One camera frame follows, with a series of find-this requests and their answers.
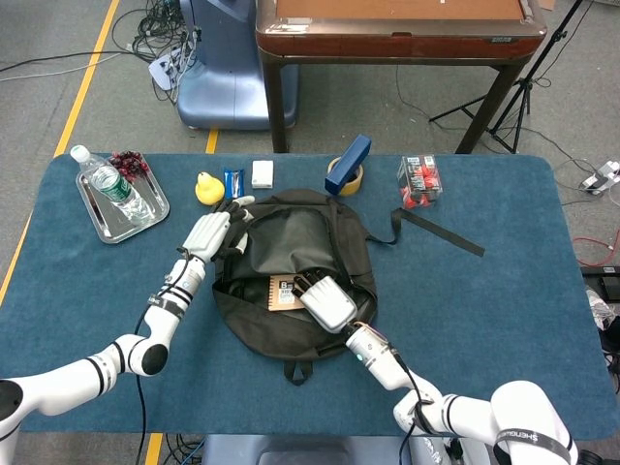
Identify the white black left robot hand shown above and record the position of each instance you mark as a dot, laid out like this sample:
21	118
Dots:
208	235

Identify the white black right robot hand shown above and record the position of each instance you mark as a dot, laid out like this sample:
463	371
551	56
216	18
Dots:
329	302

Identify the brown spiral notebook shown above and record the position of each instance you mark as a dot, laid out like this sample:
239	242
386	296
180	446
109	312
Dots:
278	295

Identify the black fabric backpack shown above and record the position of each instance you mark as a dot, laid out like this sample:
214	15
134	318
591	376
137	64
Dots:
290	237

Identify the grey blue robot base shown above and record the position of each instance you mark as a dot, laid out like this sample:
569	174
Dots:
310	450

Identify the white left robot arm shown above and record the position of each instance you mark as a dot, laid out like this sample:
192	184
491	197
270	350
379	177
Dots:
164	319

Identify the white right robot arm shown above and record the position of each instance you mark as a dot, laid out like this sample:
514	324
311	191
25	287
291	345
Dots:
382	361

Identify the yellow pear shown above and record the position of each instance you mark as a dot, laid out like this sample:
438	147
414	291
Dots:
209	191

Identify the blue snack packet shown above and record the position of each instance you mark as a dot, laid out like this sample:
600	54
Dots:
234	181

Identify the small white box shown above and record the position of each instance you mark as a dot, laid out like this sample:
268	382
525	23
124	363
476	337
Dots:
262	174

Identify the silver metal tray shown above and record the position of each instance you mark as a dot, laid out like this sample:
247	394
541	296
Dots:
104	225

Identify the bunch of red grapes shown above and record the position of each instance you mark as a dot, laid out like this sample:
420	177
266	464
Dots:
130	164

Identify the clear plastic water bottle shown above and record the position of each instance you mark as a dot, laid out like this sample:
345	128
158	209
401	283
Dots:
114	186

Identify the yellow tape roll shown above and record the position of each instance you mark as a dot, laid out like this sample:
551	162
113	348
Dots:
352	190

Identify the dark blue rectangular box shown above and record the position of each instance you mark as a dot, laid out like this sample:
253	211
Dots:
348	164

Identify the clear box with red items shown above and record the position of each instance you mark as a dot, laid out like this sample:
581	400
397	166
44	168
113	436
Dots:
420	181

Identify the blue grey machine base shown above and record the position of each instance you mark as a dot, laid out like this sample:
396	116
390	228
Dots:
223	82

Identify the blue felt table mat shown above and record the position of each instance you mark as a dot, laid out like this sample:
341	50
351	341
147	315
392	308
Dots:
484	315

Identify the white power strip with plugs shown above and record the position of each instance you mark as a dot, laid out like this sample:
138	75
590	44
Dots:
162	70

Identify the brown wooden table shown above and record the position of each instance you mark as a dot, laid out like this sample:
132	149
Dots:
397	46

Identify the black flat device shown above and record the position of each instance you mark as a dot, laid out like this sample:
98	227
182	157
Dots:
603	283

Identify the black tripod stand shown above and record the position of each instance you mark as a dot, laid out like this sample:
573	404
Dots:
520	97

